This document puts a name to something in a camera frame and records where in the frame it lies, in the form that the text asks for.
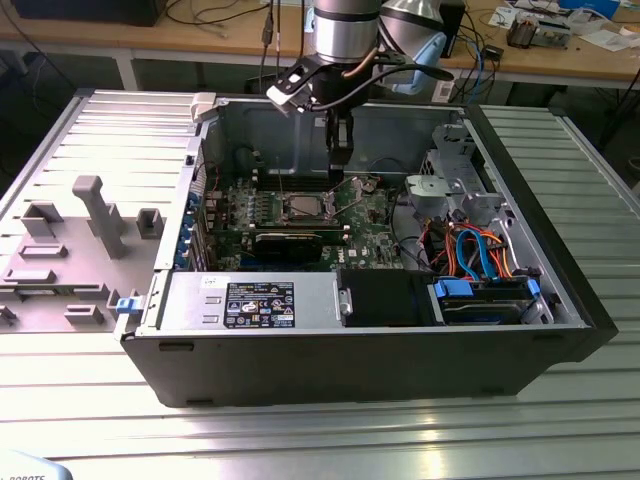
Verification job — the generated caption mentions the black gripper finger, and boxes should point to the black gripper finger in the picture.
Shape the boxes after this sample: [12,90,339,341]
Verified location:
[325,110,355,182]

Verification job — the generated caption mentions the silver CPU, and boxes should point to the silver CPU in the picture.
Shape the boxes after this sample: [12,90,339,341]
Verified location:
[292,197,322,219]

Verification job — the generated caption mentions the CPU socket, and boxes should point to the CPU socket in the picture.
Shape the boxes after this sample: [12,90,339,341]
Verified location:
[279,191,337,222]

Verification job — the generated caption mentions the black RAM slots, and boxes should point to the black RAM slots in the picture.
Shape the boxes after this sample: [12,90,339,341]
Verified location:
[253,168,342,193]
[254,222,349,237]

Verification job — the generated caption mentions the green motherboard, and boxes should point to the green motherboard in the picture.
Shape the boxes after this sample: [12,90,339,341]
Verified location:
[199,172,401,274]

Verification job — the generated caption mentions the white label card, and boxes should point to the white label card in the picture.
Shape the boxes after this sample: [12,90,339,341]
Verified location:
[430,77,457,104]

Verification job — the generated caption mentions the black graphics card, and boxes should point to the black graphics card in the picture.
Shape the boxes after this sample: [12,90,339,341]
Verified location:
[253,232,324,264]

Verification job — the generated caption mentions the grey metal drive cage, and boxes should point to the grey metal drive cage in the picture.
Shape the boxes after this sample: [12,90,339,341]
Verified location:
[404,122,506,221]

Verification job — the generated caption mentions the white plastic case clip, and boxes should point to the white plastic case clip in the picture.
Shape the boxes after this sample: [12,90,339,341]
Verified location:
[192,92,221,124]

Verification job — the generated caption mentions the black tower box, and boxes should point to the black tower box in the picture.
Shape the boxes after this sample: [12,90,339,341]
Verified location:
[439,0,469,60]

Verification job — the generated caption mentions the wooden desk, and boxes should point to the wooden desk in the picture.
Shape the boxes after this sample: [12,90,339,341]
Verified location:
[0,0,640,91]

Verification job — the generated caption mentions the copper wound transformer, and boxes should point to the copper wound transformer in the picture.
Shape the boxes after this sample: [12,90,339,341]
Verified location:
[506,12,542,50]

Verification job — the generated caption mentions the grey power supply unit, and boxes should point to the grey power supply unit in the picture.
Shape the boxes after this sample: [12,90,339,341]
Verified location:
[159,272,346,334]

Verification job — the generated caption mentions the grey metal box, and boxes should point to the grey metal box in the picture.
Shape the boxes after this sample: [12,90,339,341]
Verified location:
[537,17,575,50]

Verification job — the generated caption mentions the hard disk in blue carrier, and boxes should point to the hard disk in blue carrier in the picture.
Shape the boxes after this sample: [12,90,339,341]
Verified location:
[429,277,541,326]

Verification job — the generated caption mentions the black open PC case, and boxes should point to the black open PC case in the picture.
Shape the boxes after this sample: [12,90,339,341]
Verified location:
[117,92,619,409]

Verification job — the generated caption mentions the black monitor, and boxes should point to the black monitor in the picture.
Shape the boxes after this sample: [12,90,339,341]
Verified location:
[9,0,166,27]

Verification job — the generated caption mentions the blue cardboard box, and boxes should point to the blue cardboard box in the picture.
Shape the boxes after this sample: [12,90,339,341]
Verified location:
[558,0,621,12]

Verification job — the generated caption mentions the white papers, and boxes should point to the white papers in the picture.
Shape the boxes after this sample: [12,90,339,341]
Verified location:
[574,27,640,52]

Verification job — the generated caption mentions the grey parts rack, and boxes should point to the grey parts rack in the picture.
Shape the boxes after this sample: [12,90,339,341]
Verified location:
[0,174,166,334]

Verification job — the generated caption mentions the pale teach pendant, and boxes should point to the pale teach pendant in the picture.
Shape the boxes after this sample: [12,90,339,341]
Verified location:
[0,449,74,480]

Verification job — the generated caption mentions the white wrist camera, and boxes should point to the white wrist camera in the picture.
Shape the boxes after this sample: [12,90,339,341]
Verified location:
[266,64,312,115]

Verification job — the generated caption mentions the black camera cable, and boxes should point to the black camera cable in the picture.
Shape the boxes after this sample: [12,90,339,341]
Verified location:
[317,62,455,110]

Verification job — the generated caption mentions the thick black wire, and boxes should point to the thick black wire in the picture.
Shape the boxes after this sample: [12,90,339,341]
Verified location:
[388,182,434,274]

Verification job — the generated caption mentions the blue wire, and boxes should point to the blue wire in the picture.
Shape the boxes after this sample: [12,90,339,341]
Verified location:
[454,227,481,282]
[472,228,501,285]

